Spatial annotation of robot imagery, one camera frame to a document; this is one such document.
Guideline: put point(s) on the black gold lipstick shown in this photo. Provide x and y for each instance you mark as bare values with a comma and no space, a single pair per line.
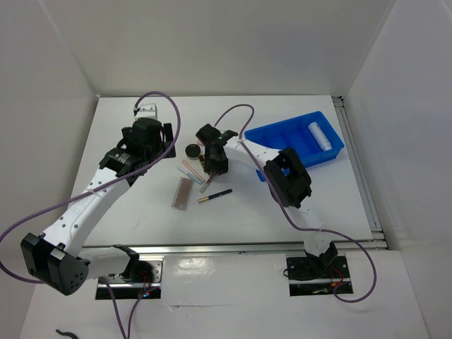
202,161

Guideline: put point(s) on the black gold eyeliner pencil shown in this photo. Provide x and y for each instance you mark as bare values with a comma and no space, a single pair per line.
214,196

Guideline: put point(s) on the aluminium rail front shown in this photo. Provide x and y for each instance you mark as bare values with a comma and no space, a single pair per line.
220,248

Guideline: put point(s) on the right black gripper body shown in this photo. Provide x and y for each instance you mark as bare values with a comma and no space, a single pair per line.
219,164

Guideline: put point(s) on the black round powder jar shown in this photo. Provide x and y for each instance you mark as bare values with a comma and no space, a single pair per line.
192,151

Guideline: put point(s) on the aluminium rail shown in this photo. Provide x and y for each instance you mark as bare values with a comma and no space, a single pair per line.
377,234
220,248

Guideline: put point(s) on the blue plastic organizer bin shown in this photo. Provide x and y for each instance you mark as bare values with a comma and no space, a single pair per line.
295,133

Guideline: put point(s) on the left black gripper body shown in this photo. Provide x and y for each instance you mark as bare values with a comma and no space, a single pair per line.
157,152

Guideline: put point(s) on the aluminium rail right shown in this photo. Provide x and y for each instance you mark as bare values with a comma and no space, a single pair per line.
377,234

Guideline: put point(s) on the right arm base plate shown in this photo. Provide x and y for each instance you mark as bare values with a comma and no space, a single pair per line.
303,281

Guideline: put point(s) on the red lip gloss tube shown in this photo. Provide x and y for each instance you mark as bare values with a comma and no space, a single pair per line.
207,183

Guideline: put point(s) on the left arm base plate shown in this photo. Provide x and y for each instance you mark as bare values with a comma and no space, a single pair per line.
145,284

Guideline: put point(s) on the black hook bottom left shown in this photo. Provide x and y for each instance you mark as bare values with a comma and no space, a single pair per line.
67,334

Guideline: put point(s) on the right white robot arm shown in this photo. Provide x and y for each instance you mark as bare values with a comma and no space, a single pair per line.
289,181

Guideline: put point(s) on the white blue makeup pen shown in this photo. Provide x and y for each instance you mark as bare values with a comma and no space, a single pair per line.
190,175

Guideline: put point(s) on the white lotion bottle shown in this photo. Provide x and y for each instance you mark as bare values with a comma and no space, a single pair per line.
319,136

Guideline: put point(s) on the brown eyeshadow palette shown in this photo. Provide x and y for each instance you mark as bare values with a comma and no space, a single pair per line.
182,194

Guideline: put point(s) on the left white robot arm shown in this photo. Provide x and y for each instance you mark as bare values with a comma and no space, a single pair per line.
55,256

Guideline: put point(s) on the pink slim makeup tube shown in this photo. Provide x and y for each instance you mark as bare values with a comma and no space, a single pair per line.
191,169

